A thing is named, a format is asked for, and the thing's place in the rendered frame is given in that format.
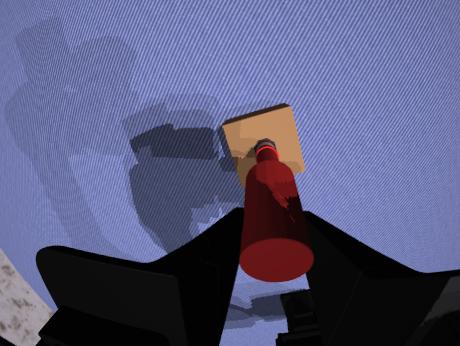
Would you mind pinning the tan wooden block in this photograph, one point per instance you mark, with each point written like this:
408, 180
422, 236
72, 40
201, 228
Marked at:
276, 125

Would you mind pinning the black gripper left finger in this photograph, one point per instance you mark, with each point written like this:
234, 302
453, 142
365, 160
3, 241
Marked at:
184, 295

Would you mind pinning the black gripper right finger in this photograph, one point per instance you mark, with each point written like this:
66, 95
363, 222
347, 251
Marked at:
364, 298

